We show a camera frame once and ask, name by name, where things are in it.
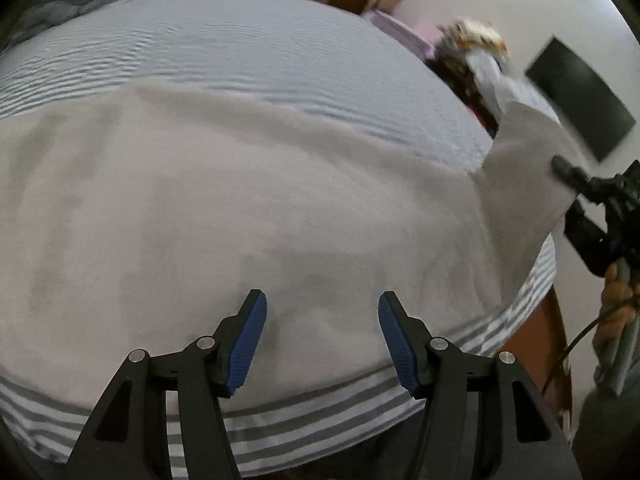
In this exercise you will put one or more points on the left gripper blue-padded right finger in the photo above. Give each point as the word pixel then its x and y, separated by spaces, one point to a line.
pixel 483 417

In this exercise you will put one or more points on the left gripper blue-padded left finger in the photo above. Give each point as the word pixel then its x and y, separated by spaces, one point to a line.
pixel 126 435

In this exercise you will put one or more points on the light grey fleece pants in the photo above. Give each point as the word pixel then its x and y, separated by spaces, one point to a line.
pixel 143 217

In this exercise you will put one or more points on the right hand on gripper handle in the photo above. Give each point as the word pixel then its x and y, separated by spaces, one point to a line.
pixel 619 301

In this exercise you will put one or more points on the white dotted blue cloth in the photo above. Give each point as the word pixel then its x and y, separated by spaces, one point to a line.
pixel 500 90

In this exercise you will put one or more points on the floral pillow on pile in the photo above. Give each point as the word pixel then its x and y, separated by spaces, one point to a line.
pixel 468 34

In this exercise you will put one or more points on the folded lilac cloth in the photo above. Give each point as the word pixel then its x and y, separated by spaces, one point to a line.
pixel 402 33

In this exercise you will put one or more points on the grey white striped bed sheet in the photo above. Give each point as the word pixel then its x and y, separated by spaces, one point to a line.
pixel 288 52

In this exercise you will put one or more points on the black wall television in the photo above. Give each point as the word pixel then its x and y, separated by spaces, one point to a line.
pixel 583 98

